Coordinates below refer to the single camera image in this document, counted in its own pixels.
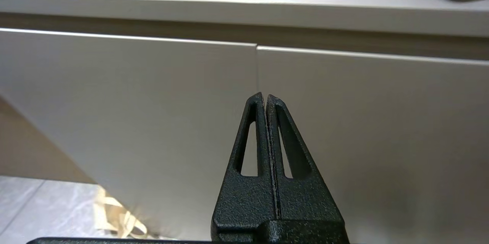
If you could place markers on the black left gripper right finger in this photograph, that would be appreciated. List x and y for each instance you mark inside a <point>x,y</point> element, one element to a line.
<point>305,202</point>

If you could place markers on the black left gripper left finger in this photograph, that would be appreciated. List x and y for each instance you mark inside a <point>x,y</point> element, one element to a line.
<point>244,202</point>

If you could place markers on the right white drawer front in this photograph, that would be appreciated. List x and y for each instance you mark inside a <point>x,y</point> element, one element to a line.
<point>382,141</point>

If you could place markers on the beige cabinet door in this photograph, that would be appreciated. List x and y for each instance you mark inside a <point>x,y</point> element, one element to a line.
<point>133,102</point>

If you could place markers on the beige sideboard cabinet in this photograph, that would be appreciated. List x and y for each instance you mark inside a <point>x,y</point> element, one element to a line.
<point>153,3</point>

